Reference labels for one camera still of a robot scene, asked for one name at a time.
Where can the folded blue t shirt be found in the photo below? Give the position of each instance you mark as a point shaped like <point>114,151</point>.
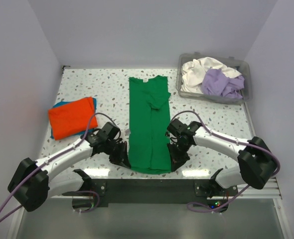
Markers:
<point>59,103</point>

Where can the aluminium frame rail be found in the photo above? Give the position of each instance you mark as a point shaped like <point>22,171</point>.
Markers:
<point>274,186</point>

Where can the folded orange t shirt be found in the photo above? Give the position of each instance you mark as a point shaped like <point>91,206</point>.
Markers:
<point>72,117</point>

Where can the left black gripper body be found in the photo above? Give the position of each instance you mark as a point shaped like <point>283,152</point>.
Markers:
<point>116,152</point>

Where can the white crumpled t shirt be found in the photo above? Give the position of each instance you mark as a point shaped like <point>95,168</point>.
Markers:
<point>193,73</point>

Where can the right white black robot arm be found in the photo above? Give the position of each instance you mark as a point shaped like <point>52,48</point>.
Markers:
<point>256,164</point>

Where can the green t shirt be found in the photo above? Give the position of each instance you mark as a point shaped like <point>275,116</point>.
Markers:
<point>149,119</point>

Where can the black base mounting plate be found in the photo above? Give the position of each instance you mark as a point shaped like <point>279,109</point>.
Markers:
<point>150,191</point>

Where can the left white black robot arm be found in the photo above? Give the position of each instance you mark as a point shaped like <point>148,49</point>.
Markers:
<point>35,181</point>

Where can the lavender crumpled t shirt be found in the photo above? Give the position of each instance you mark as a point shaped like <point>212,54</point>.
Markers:
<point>216,83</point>

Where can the clear plastic bin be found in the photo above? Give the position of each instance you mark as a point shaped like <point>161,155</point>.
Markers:
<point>241,66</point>

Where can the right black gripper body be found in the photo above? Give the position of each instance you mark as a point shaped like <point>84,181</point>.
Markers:
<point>175,150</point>

